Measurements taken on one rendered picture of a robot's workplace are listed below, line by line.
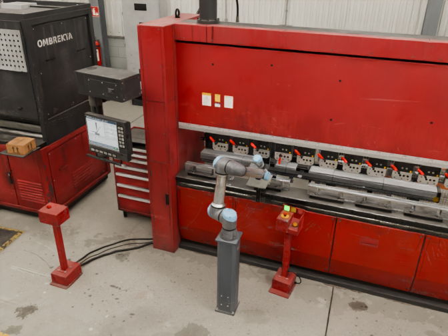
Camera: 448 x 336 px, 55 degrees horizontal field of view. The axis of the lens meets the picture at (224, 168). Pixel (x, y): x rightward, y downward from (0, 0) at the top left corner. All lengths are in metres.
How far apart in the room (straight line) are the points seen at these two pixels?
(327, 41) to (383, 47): 0.42
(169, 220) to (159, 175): 0.51
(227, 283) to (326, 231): 1.02
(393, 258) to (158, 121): 2.42
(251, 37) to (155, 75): 0.89
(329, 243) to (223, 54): 1.94
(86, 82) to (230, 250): 1.82
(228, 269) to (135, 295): 1.01
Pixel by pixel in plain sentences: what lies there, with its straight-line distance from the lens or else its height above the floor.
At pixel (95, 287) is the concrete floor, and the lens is 4.38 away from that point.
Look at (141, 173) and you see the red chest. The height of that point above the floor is 0.67.
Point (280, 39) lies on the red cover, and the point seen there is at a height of 2.23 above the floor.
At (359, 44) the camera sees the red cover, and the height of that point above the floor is 2.24.
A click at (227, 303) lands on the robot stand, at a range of 3.91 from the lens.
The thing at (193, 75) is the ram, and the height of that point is 1.87.
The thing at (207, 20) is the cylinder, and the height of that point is 2.33.
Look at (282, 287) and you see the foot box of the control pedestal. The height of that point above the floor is 0.07.
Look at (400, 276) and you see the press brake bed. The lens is 4.25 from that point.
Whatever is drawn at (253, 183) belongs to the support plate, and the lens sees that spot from 3.85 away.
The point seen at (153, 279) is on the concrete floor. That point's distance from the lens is 4.36.
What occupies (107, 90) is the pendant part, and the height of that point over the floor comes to 1.84.
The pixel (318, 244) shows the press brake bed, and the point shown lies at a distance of 4.13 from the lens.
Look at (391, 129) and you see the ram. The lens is 3.68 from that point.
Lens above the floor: 2.85
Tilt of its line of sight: 27 degrees down
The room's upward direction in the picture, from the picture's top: 1 degrees clockwise
